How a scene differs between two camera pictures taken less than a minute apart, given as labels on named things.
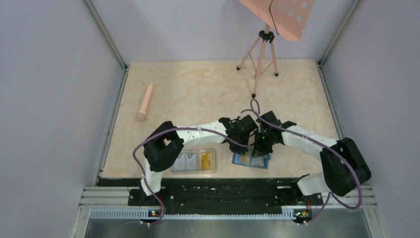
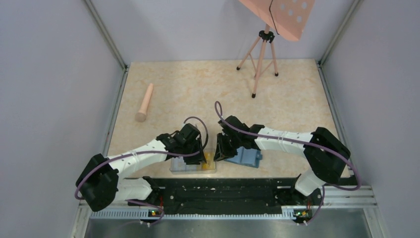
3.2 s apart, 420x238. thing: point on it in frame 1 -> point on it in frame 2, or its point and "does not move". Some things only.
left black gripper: [239, 149] -> [195, 159]
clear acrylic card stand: [198, 161] does not move
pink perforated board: [288, 18] does not move
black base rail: [191, 197] does not move
